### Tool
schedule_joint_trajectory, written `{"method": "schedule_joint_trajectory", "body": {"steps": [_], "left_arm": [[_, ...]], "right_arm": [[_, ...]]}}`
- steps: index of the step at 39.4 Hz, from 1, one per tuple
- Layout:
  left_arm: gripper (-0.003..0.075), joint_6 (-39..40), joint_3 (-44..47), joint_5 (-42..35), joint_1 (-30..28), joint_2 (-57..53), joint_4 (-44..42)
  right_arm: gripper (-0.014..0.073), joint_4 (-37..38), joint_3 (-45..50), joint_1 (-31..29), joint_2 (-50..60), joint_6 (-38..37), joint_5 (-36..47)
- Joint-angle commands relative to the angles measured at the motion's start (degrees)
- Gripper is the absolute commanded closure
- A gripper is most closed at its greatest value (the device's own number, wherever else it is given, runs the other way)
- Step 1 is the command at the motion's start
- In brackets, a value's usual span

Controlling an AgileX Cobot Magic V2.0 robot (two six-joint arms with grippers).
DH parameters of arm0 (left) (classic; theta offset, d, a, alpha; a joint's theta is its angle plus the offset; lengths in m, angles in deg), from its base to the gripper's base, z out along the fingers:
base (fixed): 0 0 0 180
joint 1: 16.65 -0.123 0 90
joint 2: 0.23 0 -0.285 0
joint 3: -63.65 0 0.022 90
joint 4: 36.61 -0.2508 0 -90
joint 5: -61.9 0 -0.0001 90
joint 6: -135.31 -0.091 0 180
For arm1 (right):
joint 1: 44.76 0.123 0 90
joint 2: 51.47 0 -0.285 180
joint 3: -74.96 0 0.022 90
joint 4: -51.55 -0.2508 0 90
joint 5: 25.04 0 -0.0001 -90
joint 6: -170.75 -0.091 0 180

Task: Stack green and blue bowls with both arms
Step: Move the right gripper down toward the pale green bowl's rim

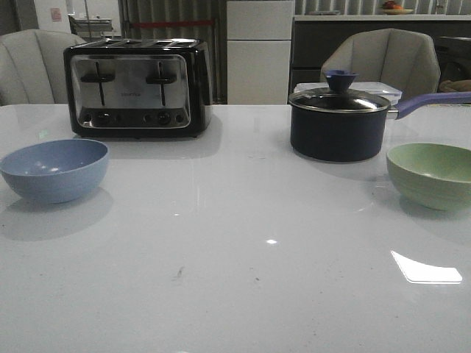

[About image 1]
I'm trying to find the clear plastic container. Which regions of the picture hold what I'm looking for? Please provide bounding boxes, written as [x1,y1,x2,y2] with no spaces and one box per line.
[293,82,402,105]

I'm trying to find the white refrigerator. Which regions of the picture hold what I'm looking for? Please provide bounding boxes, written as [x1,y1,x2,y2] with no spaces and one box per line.
[227,1,295,104]

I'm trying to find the beige chair right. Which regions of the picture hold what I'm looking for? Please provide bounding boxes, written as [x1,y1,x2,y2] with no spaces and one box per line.
[321,28,441,99]

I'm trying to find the fruit plate on counter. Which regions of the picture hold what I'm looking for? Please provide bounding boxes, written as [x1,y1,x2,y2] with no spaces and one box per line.
[380,1,413,15]

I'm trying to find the dark blue saucepan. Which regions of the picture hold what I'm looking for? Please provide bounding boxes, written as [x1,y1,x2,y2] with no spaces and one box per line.
[291,92,470,162]

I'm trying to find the blue bowl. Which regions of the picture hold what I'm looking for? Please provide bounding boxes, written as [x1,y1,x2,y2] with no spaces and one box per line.
[1,139,109,204]

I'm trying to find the beige chair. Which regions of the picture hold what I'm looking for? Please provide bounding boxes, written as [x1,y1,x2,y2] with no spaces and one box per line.
[321,28,441,99]
[1,29,85,106]

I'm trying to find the beige chair left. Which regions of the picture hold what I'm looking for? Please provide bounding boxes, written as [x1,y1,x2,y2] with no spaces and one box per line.
[1,29,85,106]

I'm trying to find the green bowl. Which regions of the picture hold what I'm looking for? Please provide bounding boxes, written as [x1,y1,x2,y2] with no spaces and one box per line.
[386,143,470,211]

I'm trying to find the black and chrome toaster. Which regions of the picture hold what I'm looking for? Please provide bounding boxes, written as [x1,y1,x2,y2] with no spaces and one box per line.
[63,38,213,138]

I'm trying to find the glass pot lid blue knob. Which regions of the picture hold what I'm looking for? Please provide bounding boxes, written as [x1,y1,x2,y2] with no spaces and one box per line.
[288,69,390,113]

